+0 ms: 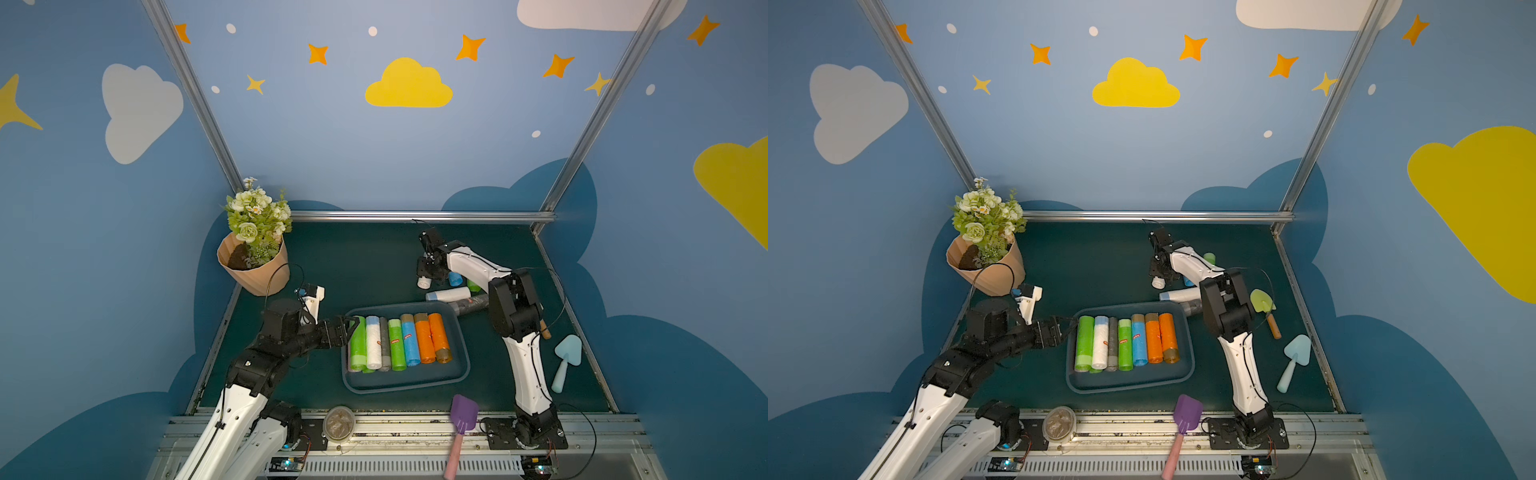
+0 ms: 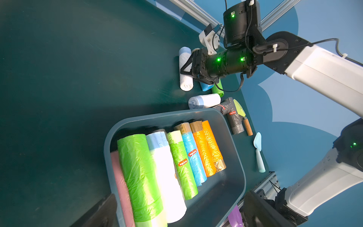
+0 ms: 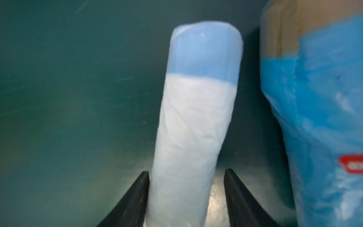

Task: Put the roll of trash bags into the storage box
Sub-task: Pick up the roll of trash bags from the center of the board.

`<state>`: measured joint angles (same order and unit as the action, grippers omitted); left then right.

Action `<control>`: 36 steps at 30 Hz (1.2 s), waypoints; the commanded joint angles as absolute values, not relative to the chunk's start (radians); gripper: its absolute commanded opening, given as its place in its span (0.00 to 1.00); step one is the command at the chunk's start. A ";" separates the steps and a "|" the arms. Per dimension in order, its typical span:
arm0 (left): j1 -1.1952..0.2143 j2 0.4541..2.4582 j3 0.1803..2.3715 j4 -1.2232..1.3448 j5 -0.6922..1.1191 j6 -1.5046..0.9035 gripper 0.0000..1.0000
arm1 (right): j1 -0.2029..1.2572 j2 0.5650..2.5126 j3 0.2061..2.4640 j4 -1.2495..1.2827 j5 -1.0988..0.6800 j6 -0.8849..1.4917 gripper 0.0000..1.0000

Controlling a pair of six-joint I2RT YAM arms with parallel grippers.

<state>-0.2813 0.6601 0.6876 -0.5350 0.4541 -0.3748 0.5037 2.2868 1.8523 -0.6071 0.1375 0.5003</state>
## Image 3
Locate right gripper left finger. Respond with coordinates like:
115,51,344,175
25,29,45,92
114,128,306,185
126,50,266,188
97,171,149,227

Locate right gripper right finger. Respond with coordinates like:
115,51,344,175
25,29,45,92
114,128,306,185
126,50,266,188
224,168,278,227

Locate white trash bag roll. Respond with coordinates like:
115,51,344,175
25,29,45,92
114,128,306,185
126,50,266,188
145,21,244,227

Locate blue trash bag roll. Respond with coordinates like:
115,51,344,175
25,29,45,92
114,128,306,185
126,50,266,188
260,1,363,227

